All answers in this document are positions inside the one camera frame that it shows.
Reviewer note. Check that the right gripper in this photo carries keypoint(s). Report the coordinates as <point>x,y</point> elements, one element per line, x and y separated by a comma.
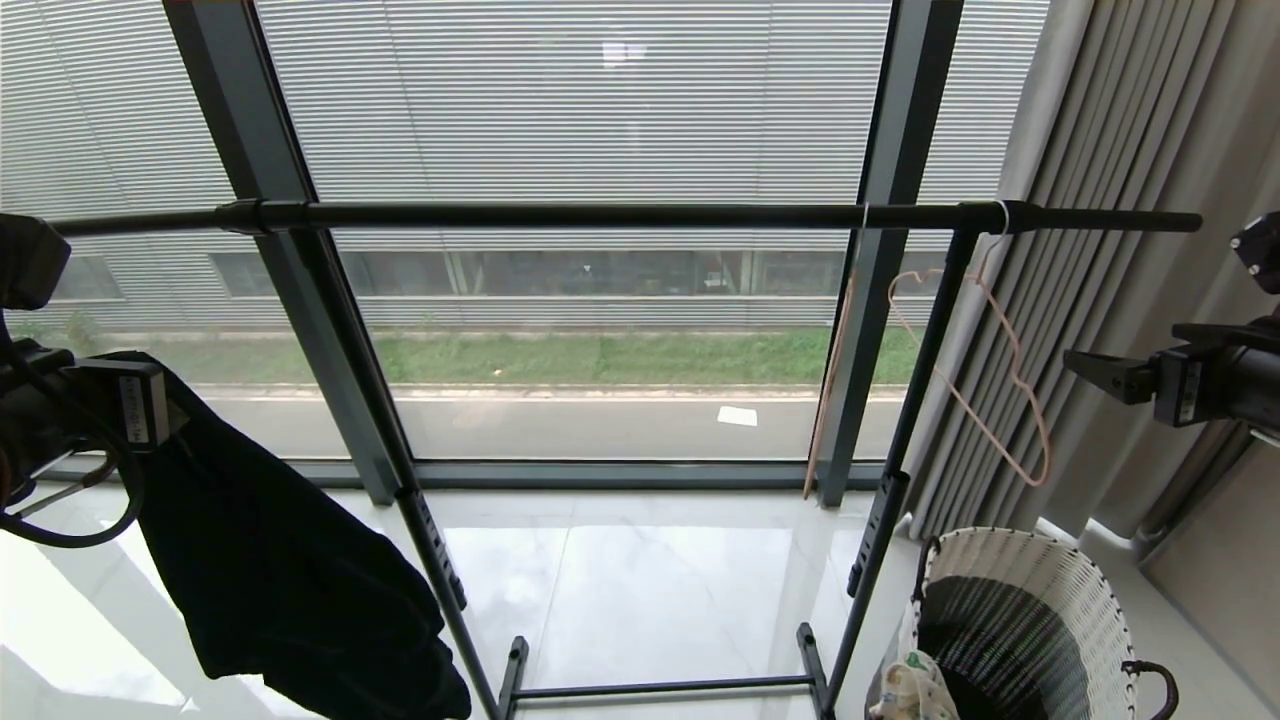
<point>1240,380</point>

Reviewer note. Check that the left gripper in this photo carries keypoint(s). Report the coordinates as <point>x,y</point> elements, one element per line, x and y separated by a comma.
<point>90,400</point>

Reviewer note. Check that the pink clothes hanger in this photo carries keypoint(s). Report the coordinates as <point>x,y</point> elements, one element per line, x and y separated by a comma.
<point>1046,450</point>
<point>826,400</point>

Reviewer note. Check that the black garment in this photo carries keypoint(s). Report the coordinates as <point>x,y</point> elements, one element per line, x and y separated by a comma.
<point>270,560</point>

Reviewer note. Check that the white laundry basket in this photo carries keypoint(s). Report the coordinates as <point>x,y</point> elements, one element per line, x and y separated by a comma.
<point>1050,570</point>

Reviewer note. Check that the black clothes rack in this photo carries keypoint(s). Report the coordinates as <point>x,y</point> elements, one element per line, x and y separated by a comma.
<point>600,215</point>

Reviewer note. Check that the beige curtain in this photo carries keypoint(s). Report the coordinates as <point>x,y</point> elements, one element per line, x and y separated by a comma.
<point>1120,120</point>

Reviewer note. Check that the window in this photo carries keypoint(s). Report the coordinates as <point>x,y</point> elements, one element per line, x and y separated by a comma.
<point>255,120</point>

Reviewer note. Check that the cream printed garment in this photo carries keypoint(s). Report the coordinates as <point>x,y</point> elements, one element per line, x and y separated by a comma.
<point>915,690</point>

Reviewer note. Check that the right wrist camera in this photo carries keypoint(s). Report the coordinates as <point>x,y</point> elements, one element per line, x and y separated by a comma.
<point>1260,250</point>

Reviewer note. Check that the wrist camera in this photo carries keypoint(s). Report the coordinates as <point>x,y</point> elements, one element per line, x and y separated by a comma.
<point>30,260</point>
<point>1260,250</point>

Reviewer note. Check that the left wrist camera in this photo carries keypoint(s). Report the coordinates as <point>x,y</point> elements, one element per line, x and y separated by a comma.
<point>30,260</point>

